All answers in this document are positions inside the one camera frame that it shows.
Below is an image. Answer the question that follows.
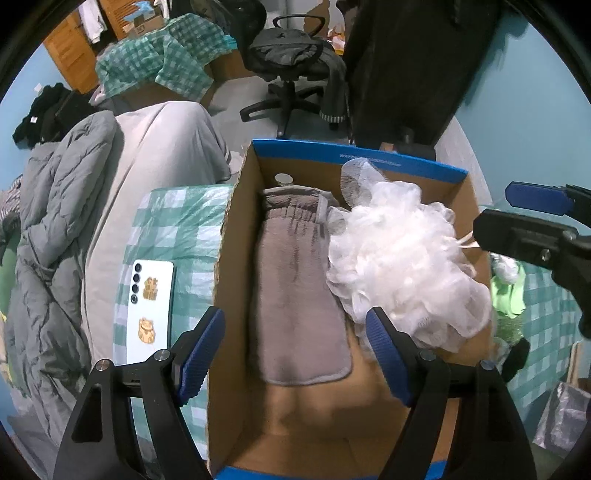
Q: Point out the green checkered cloth pile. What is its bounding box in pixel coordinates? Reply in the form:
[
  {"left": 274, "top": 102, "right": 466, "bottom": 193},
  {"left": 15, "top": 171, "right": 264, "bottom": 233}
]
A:
[{"left": 95, "top": 13, "right": 238, "bottom": 102}]

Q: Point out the grey-brown towel mitt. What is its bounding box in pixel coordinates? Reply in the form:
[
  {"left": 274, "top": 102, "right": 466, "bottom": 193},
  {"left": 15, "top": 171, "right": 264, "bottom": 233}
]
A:
[{"left": 249, "top": 185, "right": 352, "bottom": 387}]

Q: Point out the grey quilted duvet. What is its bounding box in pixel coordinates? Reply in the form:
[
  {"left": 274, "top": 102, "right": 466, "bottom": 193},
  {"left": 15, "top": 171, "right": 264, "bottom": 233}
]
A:
[{"left": 4, "top": 111, "right": 118, "bottom": 443}]

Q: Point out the blue cardboard box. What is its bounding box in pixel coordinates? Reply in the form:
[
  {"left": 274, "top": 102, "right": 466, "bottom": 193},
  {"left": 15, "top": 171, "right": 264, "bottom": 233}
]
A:
[{"left": 206, "top": 138, "right": 493, "bottom": 480}]

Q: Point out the black cylinder device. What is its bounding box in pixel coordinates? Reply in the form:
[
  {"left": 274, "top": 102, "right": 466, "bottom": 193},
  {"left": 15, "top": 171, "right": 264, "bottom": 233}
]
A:
[{"left": 393, "top": 126, "right": 437, "bottom": 161}]

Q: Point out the white smartphone with stickers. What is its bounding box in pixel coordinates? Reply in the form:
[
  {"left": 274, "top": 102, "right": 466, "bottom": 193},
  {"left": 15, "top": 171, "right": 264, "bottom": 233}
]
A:
[{"left": 125, "top": 259, "right": 175, "bottom": 364}]

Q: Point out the black sock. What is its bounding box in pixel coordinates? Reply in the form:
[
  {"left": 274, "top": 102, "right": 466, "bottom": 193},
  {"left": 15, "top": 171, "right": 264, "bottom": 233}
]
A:
[{"left": 501, "top": 338, "right": 531, "bottom": 383}]

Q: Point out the beige bed sheet mattress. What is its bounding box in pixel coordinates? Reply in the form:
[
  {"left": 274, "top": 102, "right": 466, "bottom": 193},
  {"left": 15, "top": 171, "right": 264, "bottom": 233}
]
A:
[{"left": 80, "top": 101, "right": 230, "bottom": 362}]

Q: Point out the black office chair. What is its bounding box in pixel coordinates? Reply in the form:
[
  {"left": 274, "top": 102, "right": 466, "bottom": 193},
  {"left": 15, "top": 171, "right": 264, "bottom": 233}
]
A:
[{"left": 239, "top": 14, "right": 348, "bottom": 139}]

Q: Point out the white mesh bath pouf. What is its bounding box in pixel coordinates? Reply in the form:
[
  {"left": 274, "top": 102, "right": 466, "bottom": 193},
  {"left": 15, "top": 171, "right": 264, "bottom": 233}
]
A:
[{"left": 327, "top": 158, "right": 492, "bottom": 353}]

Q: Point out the wooden louvre wardrobe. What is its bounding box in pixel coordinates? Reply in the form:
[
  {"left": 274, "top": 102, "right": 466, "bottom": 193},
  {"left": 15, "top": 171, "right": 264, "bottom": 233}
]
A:
[{"left": 43, "top": 0, "right": 137, "bottom": 93}]

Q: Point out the green checkered tablecloth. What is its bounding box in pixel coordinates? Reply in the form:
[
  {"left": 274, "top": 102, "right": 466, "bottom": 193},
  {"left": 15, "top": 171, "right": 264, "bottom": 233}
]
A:
[{"left": 110, "top": 184, "right": 235, "bottom": 462}]

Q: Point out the lime green microfibre cloth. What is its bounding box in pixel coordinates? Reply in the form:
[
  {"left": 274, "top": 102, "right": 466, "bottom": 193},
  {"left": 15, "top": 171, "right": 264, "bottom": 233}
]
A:
[{"left": 491, "top": 264, "right": 526, "bottom": 319}]

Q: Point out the white blue plastic bag bundle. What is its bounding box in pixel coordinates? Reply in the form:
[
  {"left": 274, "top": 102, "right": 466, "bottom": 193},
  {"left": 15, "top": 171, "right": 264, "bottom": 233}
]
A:
[{"left": 490, "top": 253, "right": 520, "bottom": 285}]

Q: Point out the silver plastic bag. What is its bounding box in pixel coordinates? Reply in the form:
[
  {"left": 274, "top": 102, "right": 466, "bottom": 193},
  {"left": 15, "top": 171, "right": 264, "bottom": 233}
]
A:
[{"left": 533, "top": 382, "right": 590, "bottom": 458}]

